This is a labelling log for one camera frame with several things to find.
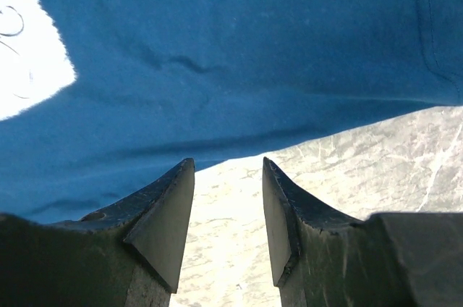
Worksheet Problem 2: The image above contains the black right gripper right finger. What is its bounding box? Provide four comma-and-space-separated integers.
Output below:
262, 157, 361, 287

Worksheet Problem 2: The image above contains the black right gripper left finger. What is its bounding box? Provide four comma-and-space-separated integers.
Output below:
48, 158, 195, 294

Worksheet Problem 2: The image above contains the blue t-shirt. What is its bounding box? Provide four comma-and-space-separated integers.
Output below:
1, 0, 462, 223

